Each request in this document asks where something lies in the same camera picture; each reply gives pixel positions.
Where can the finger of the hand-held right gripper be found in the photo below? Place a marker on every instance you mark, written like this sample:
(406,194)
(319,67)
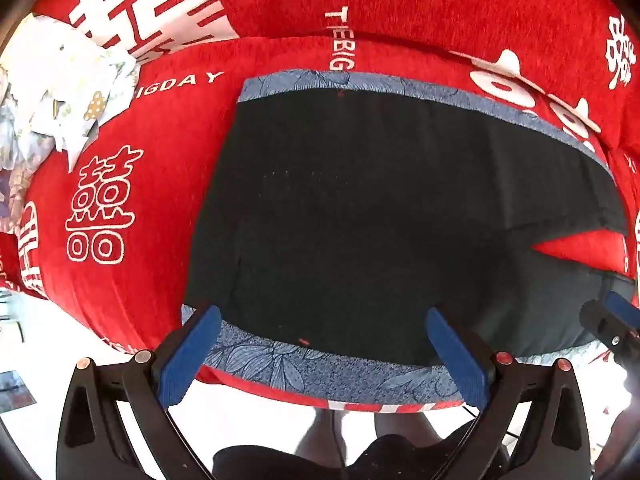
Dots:
(622,306)
(602,322)

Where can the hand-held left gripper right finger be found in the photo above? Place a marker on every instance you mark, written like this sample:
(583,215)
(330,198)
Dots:
(460,360)

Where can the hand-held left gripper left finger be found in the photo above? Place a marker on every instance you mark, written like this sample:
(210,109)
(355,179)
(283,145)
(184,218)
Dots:
(187,360)

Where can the black pants with blue floral trim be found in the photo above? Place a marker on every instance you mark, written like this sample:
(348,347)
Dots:
(350,210)

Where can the person's bare leg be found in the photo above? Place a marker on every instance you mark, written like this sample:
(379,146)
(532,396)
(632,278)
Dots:
(322,432)
(405,427)

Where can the red printed blanket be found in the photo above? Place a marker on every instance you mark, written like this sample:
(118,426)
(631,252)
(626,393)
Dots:
(160,240)

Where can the white floral quilt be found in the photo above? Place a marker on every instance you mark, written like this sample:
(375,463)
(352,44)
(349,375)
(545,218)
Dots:
(60,85)

